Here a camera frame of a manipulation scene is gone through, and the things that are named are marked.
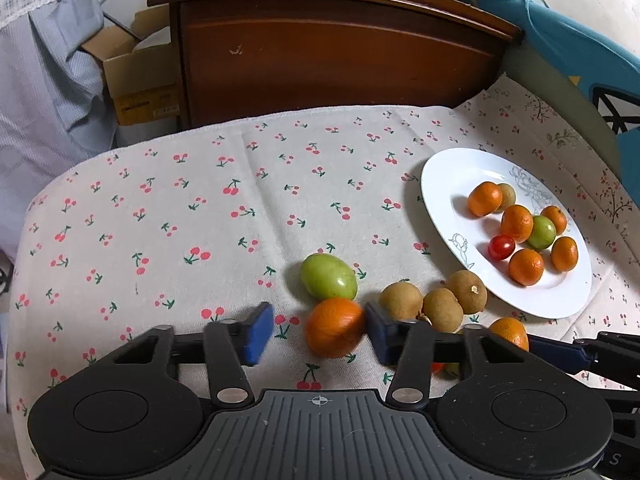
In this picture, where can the green tomato large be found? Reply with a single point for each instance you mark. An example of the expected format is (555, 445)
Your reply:
(452, 370)

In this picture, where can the orange tangerine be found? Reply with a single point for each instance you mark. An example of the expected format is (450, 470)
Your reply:
(511, 330)
(557, 217)
(335, 328)
(526, 267)
(517, 222)
(564, 254)
(485, 199)

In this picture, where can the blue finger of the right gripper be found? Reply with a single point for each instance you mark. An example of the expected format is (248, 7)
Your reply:
(570, 358)

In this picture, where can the brown cardboard box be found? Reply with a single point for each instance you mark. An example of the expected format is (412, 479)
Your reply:
(137, 67)

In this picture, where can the green tomato far left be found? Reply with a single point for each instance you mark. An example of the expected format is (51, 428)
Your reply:
(325, 276)

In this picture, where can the green tomato small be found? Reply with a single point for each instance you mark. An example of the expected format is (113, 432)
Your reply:
(543, 233)

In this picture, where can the red cherry tomato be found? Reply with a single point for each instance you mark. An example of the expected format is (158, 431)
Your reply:
(437, 367)
(501, 247)

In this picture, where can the brown longan large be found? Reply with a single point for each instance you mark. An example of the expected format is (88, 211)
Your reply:
(508, 196)

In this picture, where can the orange tangerine front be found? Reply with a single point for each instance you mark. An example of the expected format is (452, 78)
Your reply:
(485, 199)

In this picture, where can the light blue hanging cloth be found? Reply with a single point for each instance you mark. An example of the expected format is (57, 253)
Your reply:
(53, 110)

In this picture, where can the white ceramic plate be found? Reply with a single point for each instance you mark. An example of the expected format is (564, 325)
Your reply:
(448, 179)

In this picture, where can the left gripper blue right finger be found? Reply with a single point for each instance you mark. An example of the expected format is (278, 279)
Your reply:
(408, 347)

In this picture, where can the dark wooden headboard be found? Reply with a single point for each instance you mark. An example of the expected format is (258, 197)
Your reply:
(247, 58)

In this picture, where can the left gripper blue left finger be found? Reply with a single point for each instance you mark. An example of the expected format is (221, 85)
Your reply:
(229, 348)

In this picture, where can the blue star pillow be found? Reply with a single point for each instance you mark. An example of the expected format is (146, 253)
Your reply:
(570, 58)

